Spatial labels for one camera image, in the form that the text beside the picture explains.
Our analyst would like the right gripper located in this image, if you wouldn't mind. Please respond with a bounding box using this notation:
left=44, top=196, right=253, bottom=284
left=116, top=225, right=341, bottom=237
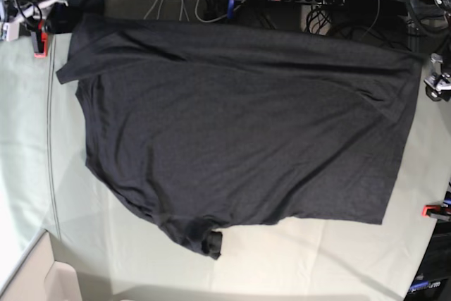
left=1, top=0, right=68, bottom=30

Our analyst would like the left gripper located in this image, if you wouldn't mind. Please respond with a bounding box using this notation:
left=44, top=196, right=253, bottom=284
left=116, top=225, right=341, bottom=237
left=424, top=54, right=450, bottom=102

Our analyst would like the black t-shirt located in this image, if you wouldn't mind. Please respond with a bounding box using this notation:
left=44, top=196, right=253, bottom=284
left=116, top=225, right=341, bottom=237
left=57, top=15, right=423, bottom=259

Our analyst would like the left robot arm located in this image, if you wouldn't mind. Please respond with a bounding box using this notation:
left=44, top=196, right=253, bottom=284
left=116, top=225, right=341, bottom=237
left=405, top=0, right=450, bottom=102

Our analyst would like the red clamp top left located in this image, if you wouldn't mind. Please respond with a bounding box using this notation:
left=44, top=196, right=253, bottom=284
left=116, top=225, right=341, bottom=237
left=31, top=30, right=47, bottom=59

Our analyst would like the red clamp right edge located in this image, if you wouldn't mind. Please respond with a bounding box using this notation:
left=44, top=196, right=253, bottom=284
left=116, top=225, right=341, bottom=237
left=422, top=204, right=450, bottom=222

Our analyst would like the green table cloth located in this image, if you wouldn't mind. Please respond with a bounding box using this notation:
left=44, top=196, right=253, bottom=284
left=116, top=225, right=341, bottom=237
left=1, top=35, right=450, bottom=300

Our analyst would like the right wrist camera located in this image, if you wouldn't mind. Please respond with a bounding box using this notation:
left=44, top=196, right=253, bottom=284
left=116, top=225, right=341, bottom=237
left=0, top=23, right=20, bottom=42

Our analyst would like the blue clamp handle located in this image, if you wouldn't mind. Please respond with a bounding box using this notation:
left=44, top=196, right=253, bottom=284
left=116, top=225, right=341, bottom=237
left=226, top=0, right=235, bottom=20

